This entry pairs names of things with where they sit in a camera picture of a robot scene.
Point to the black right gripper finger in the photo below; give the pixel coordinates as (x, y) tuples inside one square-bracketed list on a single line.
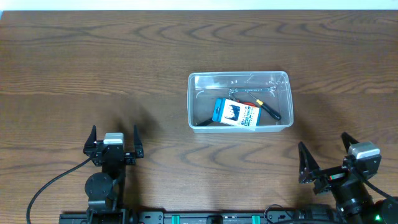
[(348, 140), (308, 167)]

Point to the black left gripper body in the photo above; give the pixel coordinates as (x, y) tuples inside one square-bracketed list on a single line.
[(112, 154)]

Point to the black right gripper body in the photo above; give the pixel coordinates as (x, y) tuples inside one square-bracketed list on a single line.
[(333, 175)]

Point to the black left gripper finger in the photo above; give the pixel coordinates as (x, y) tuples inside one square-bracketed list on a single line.
[(137, 140), (91, 141)]

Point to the black yellow screwdriver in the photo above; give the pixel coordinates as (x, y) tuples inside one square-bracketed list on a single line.
[(273, 113)]

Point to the small steel claw hammer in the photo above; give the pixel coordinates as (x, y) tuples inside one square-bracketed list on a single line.
[(205, 123)]

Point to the clear plastic storage container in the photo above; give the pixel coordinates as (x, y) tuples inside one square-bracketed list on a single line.
[(204, 88)]

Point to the blue white cardboard box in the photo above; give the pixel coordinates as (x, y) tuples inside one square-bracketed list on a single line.
[(233, 113)]

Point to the silver combination wrench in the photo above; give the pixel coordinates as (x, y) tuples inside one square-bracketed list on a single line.
[(247, 90)]

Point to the red handled pliers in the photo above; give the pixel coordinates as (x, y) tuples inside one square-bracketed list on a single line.
[(245, 103)]

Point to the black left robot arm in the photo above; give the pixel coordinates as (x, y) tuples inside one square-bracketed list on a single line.
[(105, 189)]

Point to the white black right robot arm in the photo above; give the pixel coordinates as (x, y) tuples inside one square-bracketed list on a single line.
[(357, 200)]

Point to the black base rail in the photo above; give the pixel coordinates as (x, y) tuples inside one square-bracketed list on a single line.
[(158, 217)]

